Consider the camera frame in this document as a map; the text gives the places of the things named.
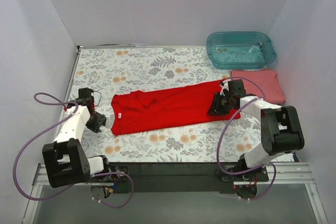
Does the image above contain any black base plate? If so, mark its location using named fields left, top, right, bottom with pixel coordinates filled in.
left=81, top=162, right=268, bottom=195

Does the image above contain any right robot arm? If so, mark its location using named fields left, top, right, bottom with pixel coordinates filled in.
left=208, top=78, right=304, bottom=181

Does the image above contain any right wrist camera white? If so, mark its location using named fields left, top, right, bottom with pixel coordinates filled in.
left=219, top=80, right=230, bottom=97

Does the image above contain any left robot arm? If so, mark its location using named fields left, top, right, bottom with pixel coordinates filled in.
left=42, top=88, right=112, bottom=188

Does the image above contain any folded pink t shirt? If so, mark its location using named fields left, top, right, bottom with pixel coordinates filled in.
left=231, top=69, right=286, bottom=104

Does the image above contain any aluminium frame rail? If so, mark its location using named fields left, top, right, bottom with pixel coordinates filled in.
left=31, top=163, right=316, bottom=188

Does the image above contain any teal plastic bin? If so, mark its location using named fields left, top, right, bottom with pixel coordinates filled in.
left=206, top=31, right=276, bottom=70

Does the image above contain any floral tablecloth mat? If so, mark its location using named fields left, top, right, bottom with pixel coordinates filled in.
left=68, top=47, right=260, bottom=162

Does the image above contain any red t shirt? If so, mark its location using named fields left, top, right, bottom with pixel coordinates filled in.
left=111, top=80, right=236, bottom=136

